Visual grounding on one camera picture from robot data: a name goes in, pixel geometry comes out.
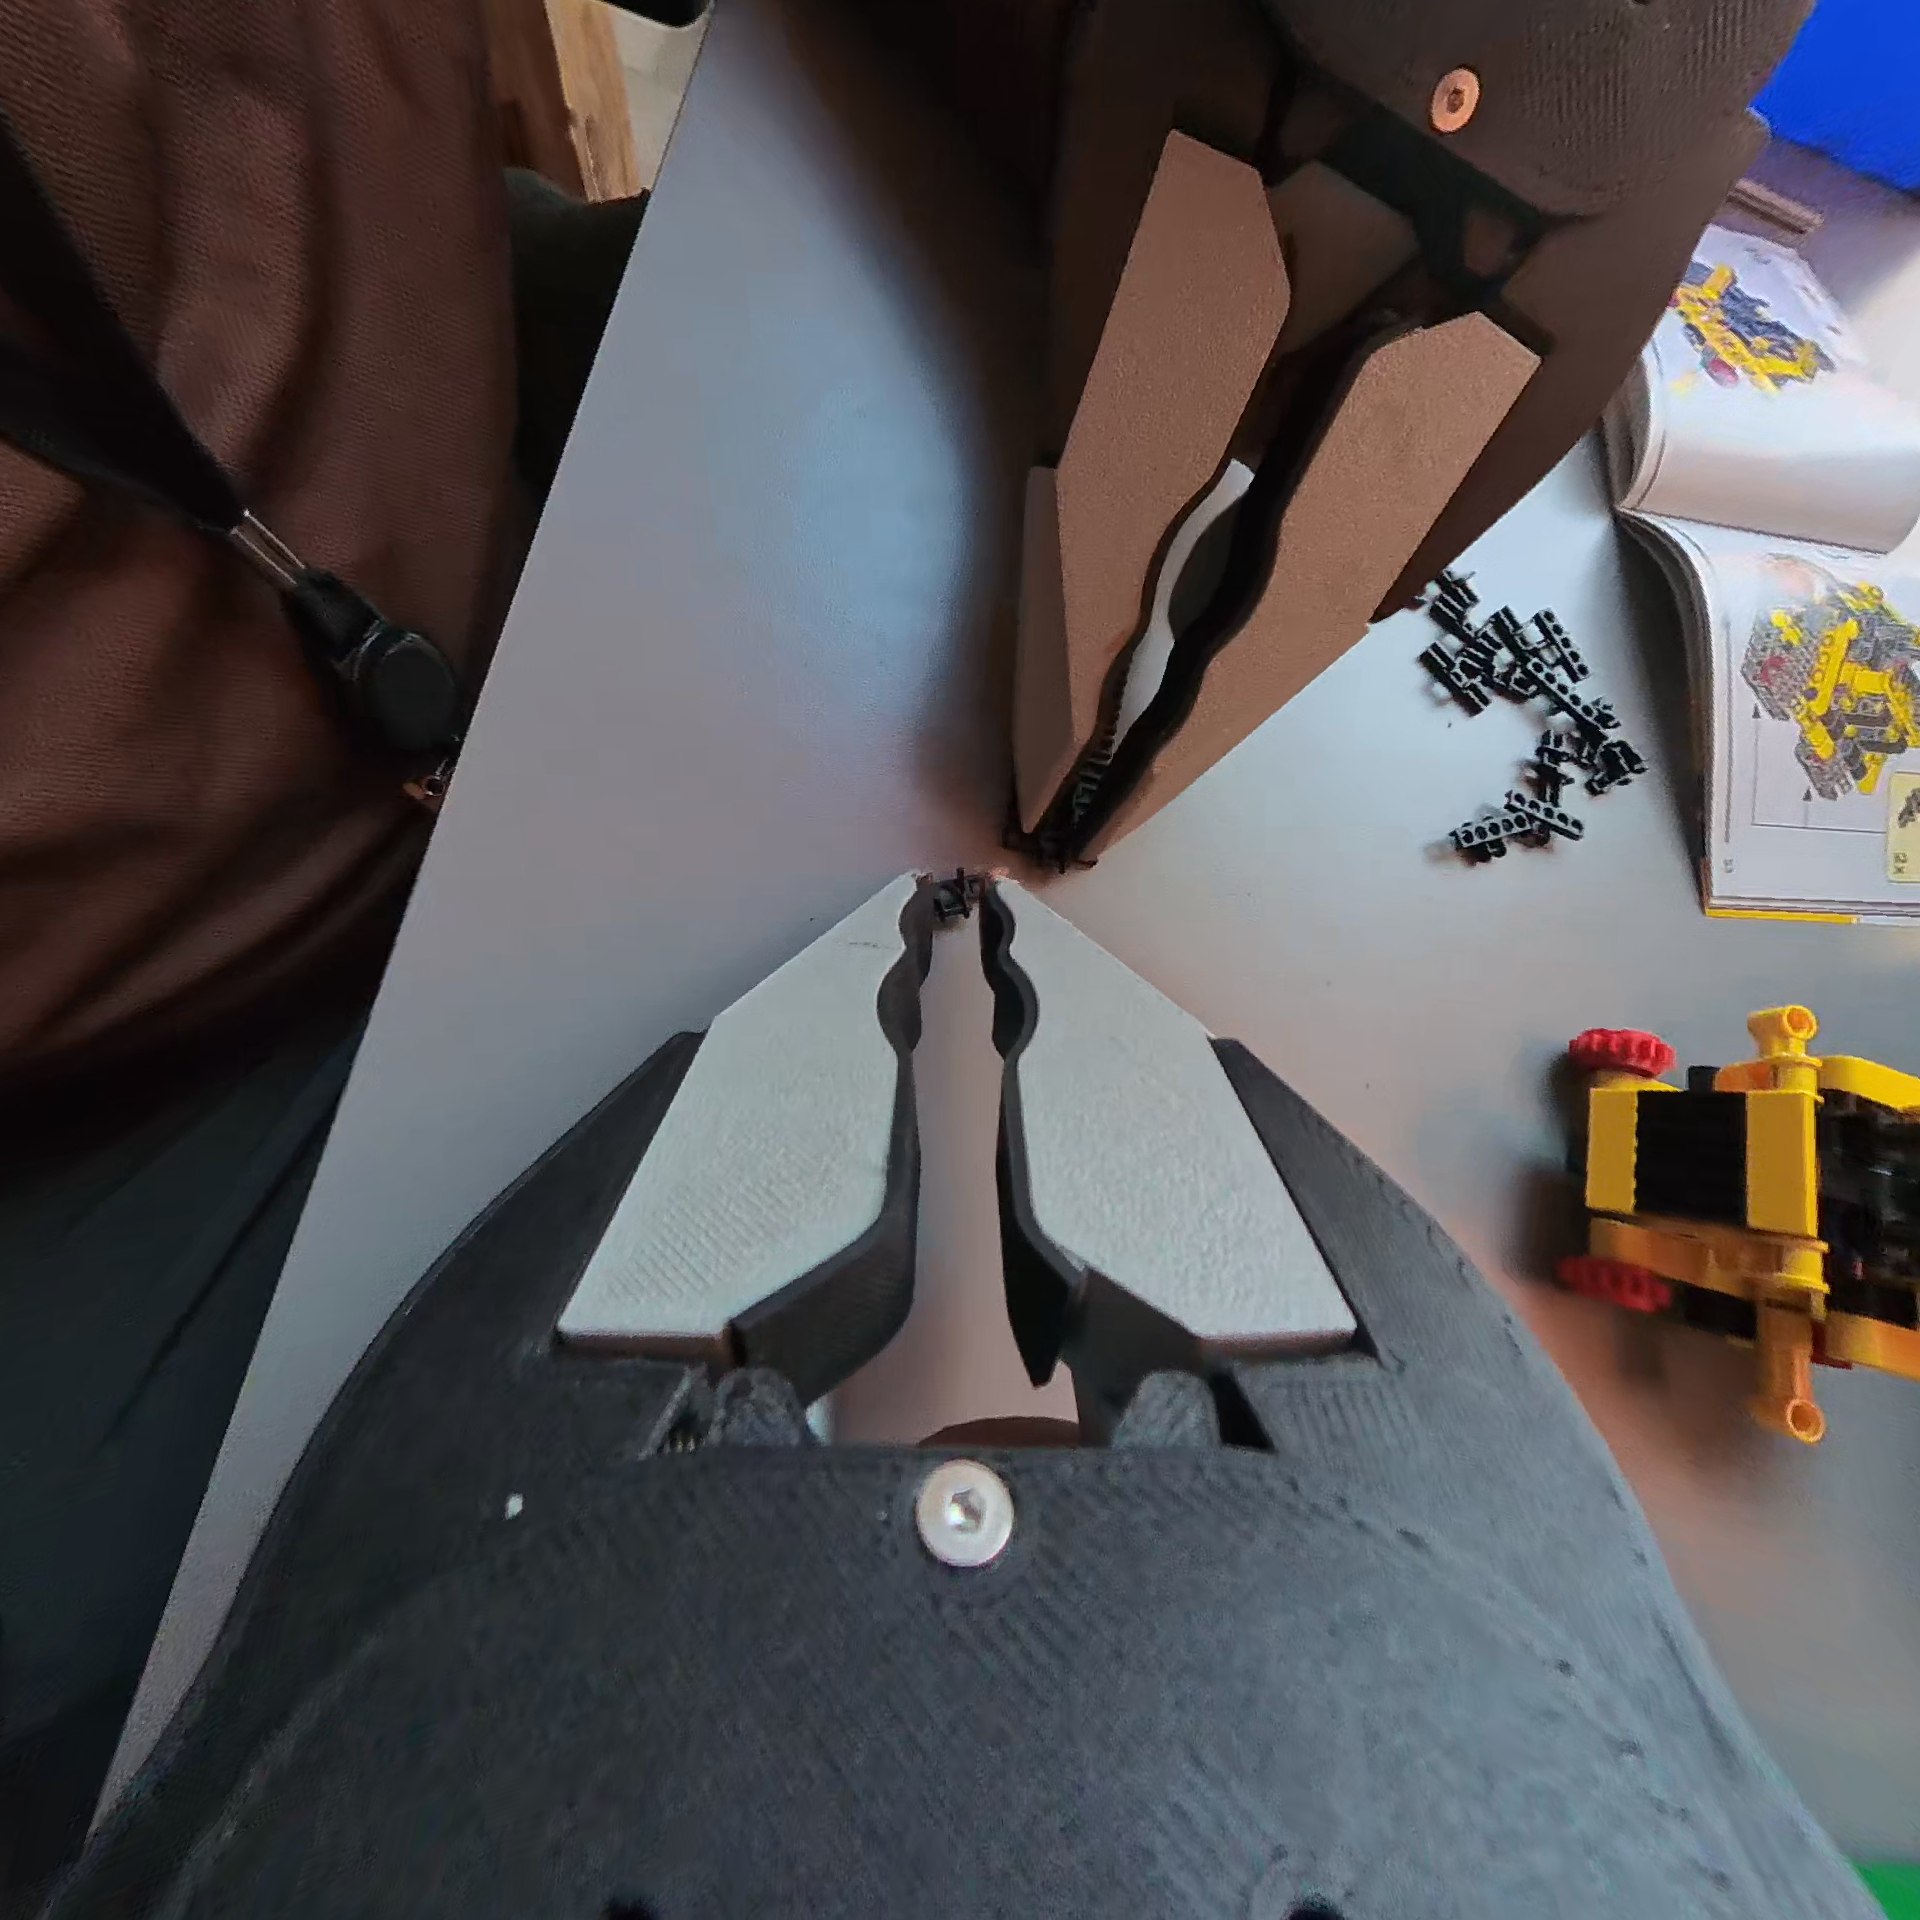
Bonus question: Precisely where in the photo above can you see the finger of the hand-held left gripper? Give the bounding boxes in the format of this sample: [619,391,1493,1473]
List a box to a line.
[1069,309,1546,865]
[1011,129,1293,845]

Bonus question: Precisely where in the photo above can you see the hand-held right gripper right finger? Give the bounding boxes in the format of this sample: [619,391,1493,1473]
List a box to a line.
[979,880,1359,1431]

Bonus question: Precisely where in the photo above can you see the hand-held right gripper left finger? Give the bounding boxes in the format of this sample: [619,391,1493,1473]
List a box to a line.
[555,873,942,1407]

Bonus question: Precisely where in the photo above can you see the pile of track links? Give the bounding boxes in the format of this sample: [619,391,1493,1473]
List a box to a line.
[1412,567,1651,868]

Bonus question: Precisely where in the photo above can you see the long black track strip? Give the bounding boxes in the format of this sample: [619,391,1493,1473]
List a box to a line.
[1027,666,1162,880]

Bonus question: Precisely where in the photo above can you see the lego instruction booklet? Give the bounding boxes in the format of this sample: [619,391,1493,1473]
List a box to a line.
[1596,221,1920,925]

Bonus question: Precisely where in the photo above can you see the yellow lego bulldozer model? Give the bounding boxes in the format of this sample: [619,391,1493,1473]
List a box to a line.
[1551,1004,1920,1447]

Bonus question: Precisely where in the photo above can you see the blue object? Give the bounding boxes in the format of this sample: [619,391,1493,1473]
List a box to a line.
[1747,0,1920,196]

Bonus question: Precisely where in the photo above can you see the wooden furniture panel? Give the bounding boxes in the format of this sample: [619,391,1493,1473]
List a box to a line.
[483,0,652,206]

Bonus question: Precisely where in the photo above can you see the person's dark trousers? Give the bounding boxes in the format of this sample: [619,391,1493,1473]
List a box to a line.
[0,1018,369,1911]

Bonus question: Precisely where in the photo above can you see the person in brown shirt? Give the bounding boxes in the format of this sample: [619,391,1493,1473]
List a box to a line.
[0,0,711,1086]

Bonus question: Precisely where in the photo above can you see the black lanyard with reel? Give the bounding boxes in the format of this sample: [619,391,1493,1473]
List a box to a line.
[0,336,471,814]

